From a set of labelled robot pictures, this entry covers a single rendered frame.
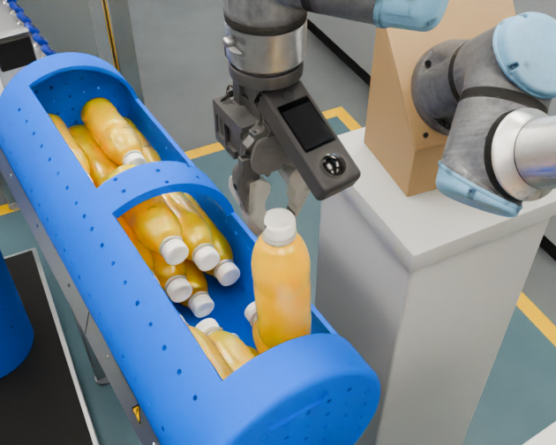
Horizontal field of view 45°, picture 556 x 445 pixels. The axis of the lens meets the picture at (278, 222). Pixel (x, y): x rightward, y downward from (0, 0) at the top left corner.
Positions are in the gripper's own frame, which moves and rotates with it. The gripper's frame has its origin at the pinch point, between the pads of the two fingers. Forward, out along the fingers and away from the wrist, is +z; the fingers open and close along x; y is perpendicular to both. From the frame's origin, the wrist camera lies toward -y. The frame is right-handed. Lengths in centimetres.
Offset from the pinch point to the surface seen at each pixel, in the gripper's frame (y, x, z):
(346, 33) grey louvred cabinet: 200, -165, 118
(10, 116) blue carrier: 67, 17, 20
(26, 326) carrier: 101, 28, 114
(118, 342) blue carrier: 11.9, 18.5, 23.5
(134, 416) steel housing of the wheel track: 17, 18, 51
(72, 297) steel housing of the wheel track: 47, 19, 51
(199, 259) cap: 21.4, 1.3, 25.3
